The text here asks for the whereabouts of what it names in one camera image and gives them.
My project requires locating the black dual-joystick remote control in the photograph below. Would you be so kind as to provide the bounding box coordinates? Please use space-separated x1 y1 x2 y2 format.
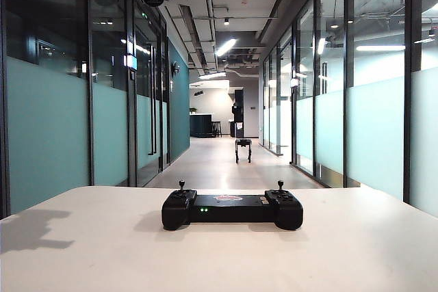
161 178 305 232

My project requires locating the black quadruped robot dog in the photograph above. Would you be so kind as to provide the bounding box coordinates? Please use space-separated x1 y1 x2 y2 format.
234 137 253 164

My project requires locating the dark bar counter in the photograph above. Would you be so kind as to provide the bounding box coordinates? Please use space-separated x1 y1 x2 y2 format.
189 114 214 138

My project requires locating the black standing kiosk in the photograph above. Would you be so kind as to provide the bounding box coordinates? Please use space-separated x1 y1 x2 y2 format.
230 101 246 139

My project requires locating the long linear ceiling light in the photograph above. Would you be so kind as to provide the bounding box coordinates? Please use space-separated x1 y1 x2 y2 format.
215 38 238 57

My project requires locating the long black door handle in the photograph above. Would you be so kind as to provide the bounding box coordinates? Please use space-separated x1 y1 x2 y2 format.
153 45 158 153
147 42 155 155

